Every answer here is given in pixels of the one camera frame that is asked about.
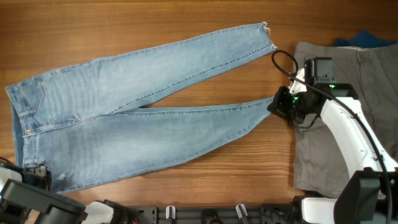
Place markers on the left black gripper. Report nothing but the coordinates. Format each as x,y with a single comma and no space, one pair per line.
42,173

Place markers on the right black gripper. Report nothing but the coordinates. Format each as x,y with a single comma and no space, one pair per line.
278,104

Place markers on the light blue jeans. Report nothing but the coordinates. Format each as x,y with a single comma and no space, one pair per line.
94,123

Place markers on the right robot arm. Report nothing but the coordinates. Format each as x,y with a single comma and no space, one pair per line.
370,196

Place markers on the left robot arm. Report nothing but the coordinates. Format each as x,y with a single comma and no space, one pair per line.
25,190

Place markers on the grey shorts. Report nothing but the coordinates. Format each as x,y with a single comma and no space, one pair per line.
319,165

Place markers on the dark blue garment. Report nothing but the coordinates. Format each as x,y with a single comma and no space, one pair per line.
363,39

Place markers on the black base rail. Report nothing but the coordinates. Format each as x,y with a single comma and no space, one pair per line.
264,214

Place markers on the right white rail clip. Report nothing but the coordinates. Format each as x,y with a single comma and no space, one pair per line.
241,211

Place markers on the white rail clip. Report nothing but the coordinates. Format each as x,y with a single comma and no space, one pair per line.
170,212
241,211

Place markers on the left white rail clip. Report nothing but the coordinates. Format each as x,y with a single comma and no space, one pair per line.
170,212

